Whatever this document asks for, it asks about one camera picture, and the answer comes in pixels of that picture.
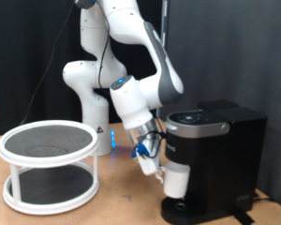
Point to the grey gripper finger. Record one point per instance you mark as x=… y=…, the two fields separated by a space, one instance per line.
x=159 y=173

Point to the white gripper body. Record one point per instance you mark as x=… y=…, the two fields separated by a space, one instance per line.
x=150 y=164

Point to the white ceramic mug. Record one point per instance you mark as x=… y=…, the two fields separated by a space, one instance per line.
x=177 y=181

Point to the black Keurig coffee machine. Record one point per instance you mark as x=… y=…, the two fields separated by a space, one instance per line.
x=228 y=156

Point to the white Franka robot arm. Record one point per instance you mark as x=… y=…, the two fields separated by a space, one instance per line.
x=93 y=103

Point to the white two-tier turntable rack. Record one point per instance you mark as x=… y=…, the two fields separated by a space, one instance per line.
x=37 y=140

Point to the grey vertical metal pole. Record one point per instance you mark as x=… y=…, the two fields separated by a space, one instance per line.
x=164 y=18

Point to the grey fabric backdrop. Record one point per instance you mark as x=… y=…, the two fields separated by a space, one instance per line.
x=265 y=62

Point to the black fabric backdrop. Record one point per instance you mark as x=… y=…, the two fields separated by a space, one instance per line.
x=3 y=62

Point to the blue mounted wrist camera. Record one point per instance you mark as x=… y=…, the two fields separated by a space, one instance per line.
x=135 y=159

